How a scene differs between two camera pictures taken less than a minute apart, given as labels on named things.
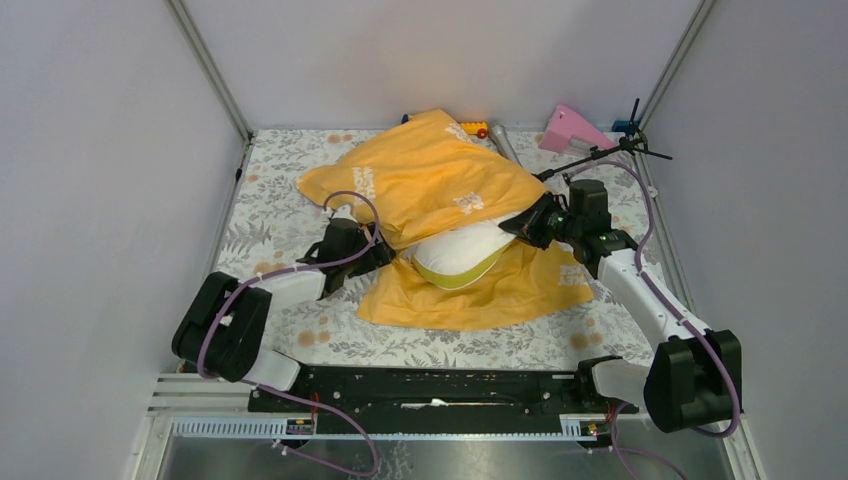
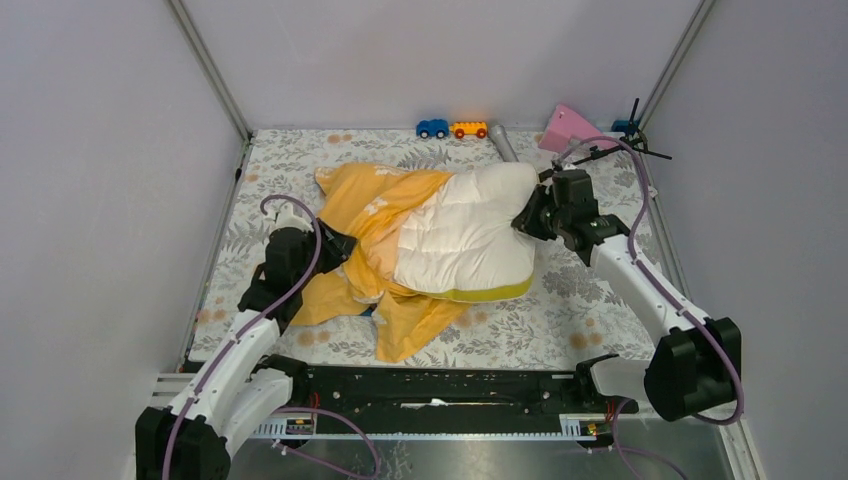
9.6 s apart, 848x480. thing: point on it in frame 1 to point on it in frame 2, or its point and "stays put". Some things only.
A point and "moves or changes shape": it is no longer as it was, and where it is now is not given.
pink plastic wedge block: x=565 y=123 stays put
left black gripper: x=378 y=254 to x=337 y=246
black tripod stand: x=633 y=142 stays put
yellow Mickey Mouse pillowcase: x=434 y=177 moves or changes shape
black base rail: x=443 y=393 stays put
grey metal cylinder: x=500 y=135 stays put
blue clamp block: x=622 y=125 stays put
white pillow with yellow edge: x=454 y=257 moves or changes shape
